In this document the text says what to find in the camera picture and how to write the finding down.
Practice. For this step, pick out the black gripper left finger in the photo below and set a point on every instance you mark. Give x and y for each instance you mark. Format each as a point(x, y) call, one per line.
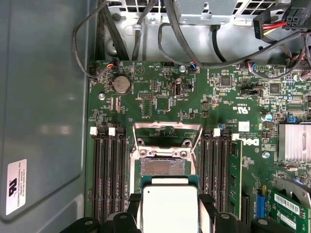
point(133, 213)

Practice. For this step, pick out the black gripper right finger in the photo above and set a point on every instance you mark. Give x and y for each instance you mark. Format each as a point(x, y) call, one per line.
point(206, 213)

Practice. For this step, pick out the silver CPU chip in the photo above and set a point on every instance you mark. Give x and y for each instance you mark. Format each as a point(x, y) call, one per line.
point(170, 208)

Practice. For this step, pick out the metal socket cover frame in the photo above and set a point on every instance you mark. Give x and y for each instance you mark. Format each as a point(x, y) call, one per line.
point(167, 125)

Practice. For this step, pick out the black expansion slot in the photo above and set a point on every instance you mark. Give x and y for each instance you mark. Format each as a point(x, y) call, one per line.
point(246, 208)

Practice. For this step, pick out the black RAM slot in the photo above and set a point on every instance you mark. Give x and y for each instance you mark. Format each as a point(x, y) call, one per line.
point(208, 170)
point(217, 170)
point(124, 170)
point(115, 170)
point(225, 170)
point(107, 170)
point(97, 170)

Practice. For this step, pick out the CPU socket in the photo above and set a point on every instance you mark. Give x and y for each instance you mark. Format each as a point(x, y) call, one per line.
point(162, 167)

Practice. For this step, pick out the blue expansion slot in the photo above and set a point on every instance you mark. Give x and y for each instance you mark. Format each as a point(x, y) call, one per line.
point(261, 206)

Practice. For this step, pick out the green RAM stick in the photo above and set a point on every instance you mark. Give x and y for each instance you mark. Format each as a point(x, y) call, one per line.
point(235, 174)

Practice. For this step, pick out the green motherboard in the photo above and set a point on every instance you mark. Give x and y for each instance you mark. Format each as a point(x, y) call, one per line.
point(213, 111)

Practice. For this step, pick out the silver chipset heatsink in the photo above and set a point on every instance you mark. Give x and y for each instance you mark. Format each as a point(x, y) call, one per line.
point(294, 142)

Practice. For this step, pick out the white certification sticker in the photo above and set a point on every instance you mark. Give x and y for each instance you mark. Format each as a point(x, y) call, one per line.
point(16, 187)

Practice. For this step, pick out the round coin battery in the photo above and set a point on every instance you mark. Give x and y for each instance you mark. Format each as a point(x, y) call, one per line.
point(121, 85)

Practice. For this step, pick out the open black PC case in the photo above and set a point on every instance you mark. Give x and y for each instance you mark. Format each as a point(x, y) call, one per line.
point(43, 97)

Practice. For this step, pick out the silver metal drive cage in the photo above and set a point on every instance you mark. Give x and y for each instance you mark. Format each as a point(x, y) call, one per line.
point(209, 17)

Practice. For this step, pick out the black power connector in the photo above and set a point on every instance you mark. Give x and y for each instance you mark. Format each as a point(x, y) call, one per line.
point(295, 19)
point(261, 24)

